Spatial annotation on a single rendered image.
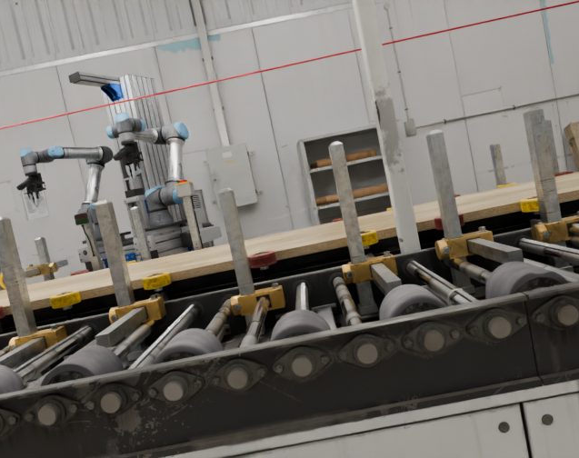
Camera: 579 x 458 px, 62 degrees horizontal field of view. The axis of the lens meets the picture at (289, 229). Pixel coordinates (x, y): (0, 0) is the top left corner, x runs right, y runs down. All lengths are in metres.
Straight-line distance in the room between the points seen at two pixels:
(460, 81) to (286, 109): 1.84
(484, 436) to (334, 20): 4.87
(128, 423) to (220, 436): 0.15
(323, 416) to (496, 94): 5.11
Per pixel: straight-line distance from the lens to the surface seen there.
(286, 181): 5.04
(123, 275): 1.33
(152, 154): 3.35
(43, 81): 5.64
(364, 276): 1.25
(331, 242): 1.45
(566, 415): 0.89
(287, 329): 0.78
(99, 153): 3.51
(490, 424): 0.85
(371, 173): 5.15
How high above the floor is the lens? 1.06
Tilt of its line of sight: 4 degrees down
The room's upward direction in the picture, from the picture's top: 12 degrees counter-clockwise
